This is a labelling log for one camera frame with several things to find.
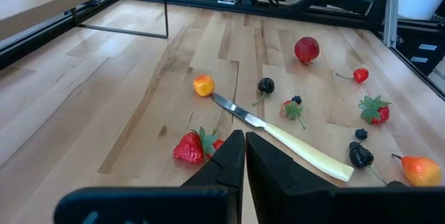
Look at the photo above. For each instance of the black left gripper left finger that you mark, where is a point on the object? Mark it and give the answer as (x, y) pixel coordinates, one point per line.
(229, 168)

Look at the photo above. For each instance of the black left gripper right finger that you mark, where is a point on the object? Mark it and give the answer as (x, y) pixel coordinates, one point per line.
(271, 178)

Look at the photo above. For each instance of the small red strawberry with leaves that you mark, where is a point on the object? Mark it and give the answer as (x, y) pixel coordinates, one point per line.
(293, 110)

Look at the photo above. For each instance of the dark blueberry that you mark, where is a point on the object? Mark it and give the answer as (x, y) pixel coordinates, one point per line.
(354, 145)
(296, 99)
(361, 134)

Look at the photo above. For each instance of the small orange peach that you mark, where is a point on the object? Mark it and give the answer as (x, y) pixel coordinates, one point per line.
(203, 85)

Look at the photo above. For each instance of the large red strawberry with leaves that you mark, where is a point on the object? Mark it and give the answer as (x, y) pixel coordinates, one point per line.
(382, 114)

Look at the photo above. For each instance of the dark red pomegranate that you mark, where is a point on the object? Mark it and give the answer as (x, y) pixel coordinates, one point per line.
(306, 50)

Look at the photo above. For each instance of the yellow red pear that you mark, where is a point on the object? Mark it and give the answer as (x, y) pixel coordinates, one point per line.
(420, 171)

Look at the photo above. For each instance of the black control box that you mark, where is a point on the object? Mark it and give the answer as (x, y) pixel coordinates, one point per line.
(417, 39)

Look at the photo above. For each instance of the silver metal bracket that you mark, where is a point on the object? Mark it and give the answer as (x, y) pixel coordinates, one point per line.
(391, 18)

